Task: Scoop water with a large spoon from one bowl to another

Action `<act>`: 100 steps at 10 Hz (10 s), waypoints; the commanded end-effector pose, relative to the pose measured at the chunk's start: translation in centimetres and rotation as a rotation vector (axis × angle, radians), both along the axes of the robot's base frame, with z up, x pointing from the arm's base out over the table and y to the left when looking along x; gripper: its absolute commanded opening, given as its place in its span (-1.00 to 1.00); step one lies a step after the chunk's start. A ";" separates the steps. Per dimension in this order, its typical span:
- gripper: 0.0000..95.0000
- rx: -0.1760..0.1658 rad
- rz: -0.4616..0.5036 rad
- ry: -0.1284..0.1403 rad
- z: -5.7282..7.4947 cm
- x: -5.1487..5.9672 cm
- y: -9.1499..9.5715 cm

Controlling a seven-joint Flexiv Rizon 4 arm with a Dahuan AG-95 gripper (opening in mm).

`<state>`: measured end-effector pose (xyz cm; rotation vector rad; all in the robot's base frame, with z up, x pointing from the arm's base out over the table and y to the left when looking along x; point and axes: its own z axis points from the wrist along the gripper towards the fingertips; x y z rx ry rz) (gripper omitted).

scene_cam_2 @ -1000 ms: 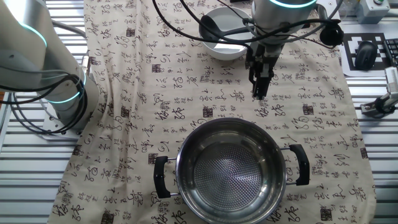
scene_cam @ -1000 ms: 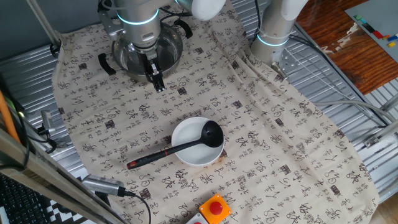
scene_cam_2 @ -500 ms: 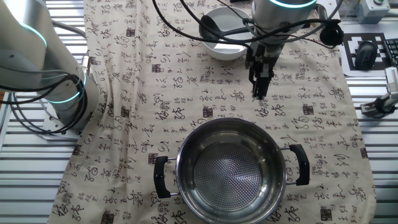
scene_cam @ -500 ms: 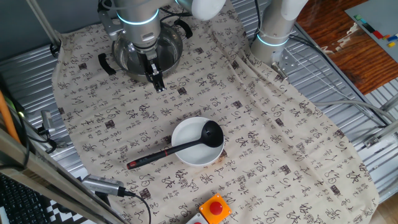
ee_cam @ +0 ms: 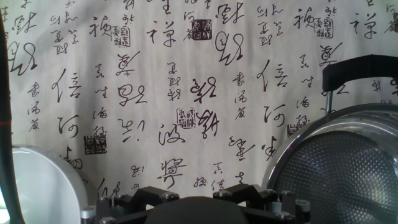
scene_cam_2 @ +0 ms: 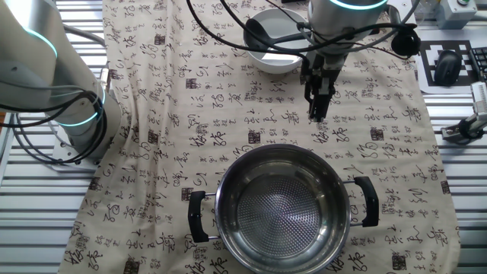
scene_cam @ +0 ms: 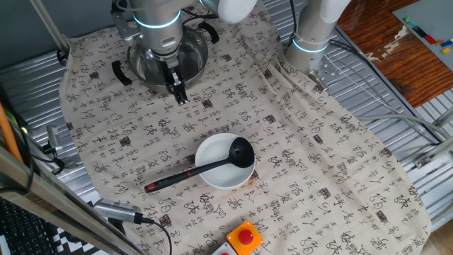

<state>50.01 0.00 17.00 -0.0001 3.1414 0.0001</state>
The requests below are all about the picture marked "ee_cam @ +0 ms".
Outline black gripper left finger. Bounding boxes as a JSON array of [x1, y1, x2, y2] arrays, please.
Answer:
[[80, 185, 181, 224]]

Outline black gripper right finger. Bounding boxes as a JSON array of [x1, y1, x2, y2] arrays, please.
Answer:
[[213, 183, 312, 224]]

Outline white ceramic bowl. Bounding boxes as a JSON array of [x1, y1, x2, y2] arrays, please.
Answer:
[[0, 144, 90, 224]]

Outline beige calligraphy print tablecloth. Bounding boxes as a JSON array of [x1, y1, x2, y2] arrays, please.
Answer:
[[0, 0, 398, 224]]

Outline steel pot with black handles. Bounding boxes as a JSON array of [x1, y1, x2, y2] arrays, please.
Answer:
[[262, 54, 398, 224]]

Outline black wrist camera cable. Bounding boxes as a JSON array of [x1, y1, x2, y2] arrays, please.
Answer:
[[0, 9, 26, 224]]

